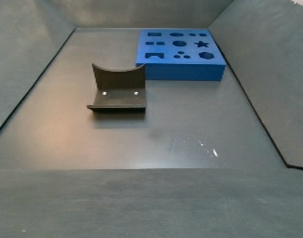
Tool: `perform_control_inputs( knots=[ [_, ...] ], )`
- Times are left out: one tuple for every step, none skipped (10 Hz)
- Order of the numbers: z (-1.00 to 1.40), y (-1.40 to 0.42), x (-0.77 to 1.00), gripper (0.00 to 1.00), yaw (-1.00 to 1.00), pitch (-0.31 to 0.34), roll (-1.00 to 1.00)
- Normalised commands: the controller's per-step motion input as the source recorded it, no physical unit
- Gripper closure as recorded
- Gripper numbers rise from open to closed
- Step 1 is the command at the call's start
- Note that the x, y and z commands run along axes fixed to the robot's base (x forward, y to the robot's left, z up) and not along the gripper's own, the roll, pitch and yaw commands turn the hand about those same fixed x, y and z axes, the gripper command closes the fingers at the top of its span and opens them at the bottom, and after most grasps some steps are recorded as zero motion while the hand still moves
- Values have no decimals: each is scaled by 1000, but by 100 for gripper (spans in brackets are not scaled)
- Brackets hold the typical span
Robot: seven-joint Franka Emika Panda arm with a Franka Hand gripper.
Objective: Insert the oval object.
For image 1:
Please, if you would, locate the black curved holder stand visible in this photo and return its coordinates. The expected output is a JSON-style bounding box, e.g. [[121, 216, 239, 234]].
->
[[87, 64, 147, 112]]

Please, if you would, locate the blue shape sorting block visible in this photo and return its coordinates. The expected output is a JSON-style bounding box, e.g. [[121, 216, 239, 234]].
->
[[135, 29, 225, 81]]

